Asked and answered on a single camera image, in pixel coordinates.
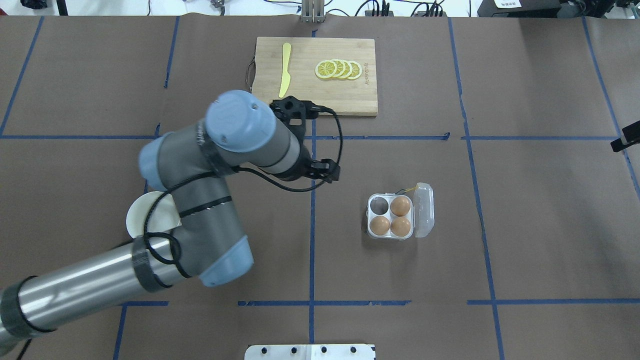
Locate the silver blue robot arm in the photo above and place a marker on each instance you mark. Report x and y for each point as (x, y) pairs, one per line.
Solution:
(187, 226)

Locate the lemon slice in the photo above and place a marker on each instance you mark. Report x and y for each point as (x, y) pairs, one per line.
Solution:
(339, 67)
(346, 71)
(326, 69)
(355, 70)

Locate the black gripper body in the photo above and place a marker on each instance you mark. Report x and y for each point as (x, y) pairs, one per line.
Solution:
(303, 169)

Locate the aluminium frame post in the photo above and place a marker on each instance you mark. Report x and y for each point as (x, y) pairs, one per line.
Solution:
(313, 11)

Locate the yellow plastic knife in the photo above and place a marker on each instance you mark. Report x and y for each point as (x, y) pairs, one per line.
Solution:
(285, 73)

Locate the brown paper table cover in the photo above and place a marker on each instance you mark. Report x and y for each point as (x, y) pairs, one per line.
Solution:
(534, 254)

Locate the white ceramic bowl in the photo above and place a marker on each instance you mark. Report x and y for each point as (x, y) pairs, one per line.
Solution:
(165, 216)

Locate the brown egg in box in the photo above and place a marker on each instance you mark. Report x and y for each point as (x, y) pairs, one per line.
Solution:
(400, 206)
(401, 227)
(379, 225)

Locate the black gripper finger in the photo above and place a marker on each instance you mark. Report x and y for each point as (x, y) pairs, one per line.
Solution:
(332, 177)
(332, 167)

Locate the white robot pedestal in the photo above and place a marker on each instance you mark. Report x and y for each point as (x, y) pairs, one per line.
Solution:
(336, 351)

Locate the clear plastic egg box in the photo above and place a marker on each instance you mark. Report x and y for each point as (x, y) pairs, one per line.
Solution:
(422, 214)

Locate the wooden cutting board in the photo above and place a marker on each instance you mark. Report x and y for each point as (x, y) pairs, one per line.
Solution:
(346, 97)

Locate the black computer tower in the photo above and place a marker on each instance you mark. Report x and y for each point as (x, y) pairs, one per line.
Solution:
(520, 8)

